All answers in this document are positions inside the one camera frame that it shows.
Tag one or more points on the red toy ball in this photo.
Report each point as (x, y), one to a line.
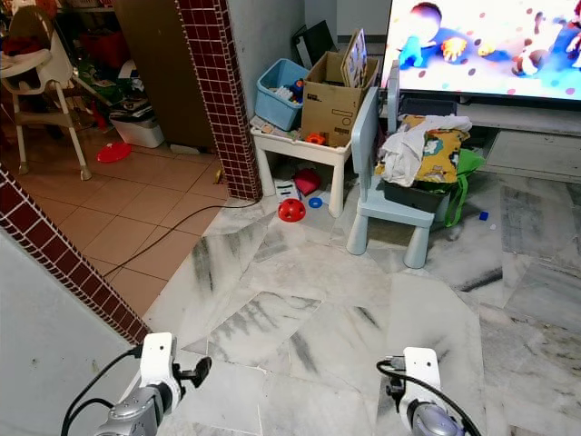
(291, 212)

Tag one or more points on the white baby high chair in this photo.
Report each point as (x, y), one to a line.
(31, 65)

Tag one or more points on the red plastic plate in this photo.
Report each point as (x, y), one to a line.
(113, 153)

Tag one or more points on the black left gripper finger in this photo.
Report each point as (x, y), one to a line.
(203, 369)

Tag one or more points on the small white table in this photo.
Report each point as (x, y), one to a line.
(277, 143)

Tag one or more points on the dark red toy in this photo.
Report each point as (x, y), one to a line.
(307, 182)

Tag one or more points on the brown cardboard box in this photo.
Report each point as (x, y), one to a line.
(331, 113)

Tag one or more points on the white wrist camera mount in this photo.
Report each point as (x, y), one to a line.
(159, 356)
(422, 368)

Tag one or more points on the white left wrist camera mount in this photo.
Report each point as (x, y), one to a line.
(159, 356)

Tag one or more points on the black flat board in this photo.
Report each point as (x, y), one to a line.
(316, 44)

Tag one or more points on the light blue child chair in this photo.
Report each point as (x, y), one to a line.
(368, 129)

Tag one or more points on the dark plastic bin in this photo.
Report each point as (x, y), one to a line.
(413, 195)

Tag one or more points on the light blue plastic basket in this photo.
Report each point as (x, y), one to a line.
(272, 105)

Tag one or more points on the yellow patterned cushion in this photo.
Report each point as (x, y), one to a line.
(445, 154)

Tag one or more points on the grey television cabinet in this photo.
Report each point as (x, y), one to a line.
(536, 150)

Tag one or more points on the small orange toy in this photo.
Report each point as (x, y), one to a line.
(317, 139)

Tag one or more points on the green fabric bag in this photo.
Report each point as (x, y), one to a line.
(472, 163)

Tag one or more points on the white crumpled cloth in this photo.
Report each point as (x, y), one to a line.
(404, 151)

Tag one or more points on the brown wooden cabinet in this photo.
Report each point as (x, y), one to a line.
(163, 54)

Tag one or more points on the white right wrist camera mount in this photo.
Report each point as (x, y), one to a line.
(422, 368)

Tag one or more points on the white printed card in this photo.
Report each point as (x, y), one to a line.
(284, 189)

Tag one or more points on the white storage box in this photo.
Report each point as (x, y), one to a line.
(141, 134)

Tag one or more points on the large flat television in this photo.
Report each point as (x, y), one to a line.
(490, 45)

